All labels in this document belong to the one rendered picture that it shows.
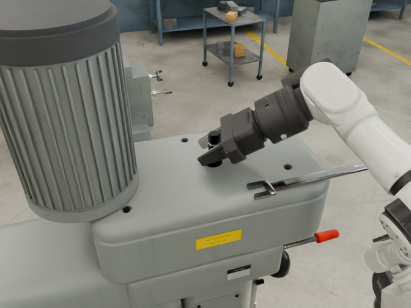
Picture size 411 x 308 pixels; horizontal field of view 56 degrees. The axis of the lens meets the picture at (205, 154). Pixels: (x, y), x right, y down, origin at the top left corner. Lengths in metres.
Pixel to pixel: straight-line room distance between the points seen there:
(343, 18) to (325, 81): 4.78
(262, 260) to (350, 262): 2.37
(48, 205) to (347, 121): 0.49
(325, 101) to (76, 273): 0.54
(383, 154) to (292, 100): 0.17
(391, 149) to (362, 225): 2.89
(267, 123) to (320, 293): 2.35
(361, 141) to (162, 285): 0.46
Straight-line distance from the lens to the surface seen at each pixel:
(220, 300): 0.96
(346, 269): 3.15
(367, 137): 0.65
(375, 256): 1.05
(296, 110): 0.69
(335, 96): 0.66
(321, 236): 0.91
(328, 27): 5.34
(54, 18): 0.56
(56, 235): 0.87
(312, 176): 0.76
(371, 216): 3.61
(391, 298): 1.08
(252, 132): 0.70
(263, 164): 0.78
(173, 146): 0.83
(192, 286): 0.84
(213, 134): 0.74
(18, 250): 0.87
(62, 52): 0.53
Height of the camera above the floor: 2.36
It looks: 36 degrees down
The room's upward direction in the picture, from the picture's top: straight up
